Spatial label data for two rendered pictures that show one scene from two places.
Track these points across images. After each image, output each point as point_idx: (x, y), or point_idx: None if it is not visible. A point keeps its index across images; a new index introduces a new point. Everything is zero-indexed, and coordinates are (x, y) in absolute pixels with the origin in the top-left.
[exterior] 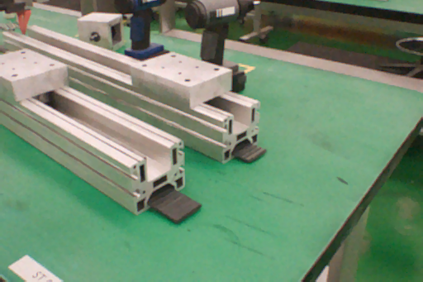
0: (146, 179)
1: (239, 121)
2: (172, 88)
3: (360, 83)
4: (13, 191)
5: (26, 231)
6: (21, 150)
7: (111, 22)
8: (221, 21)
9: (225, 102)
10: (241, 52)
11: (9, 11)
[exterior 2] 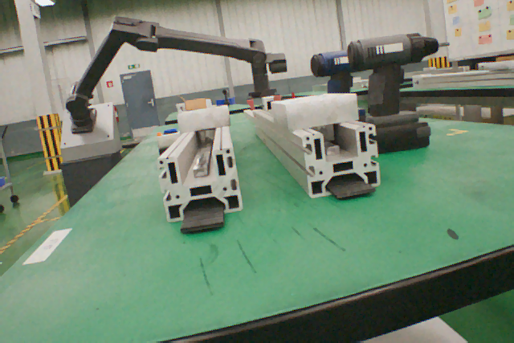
0: (179, 181)
1: (352, 153)
2: (281, 113)
3: None
4: (133, 194)
5: (97, 216)
6: None
7: None
8: (386, 59)
9: (341, 130)
10: (467, 122)
11: (263, 95)
